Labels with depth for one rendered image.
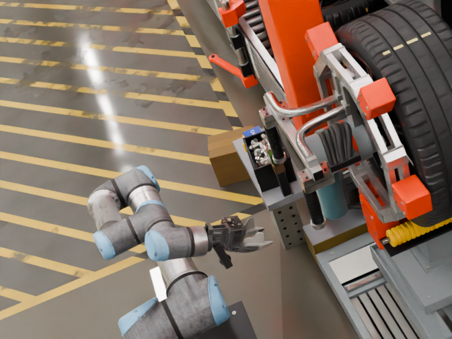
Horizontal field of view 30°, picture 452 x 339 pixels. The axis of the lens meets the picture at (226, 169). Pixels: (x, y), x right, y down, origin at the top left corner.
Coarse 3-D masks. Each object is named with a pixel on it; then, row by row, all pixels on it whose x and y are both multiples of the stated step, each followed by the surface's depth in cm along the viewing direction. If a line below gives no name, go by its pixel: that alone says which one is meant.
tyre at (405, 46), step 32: (416, 0) 244; (352, 32) 241; (384, 32) 234; (416, 32) 231; (448, 32) 229; (384, 64) 227; (416, 64) 226; (448, 64) 225; (416, 96) 224; (448, 96) 223; (416, 128) 223; (448, 128) 224; (416, 160) 228; (448, 160) 226; (448, 192) 233; (416, 224) 259
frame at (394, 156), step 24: (336, 48) 245; (336, 72) 239; (360, 72) 234; (336, 120) 279; (384, 120) 228; (384, 144) 228; (360, 168) 278; (384, 168) 230; (408, 168) 231; (384, 192) 268; (384, 216) 257
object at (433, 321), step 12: (372, 252) 313; (384, 252) 312; (384, 264) 308; (384, 276) 310; (396, 276) 302; (396, 288) 297; (408, 300) 293; (408, 312) 294; (420, 312) 288; (432, 312) 284; (444, 312) 281; (420, 324) 282; (432, 324) 283; (444, 324) 280; (432, 336) 280; (444, 336) 279
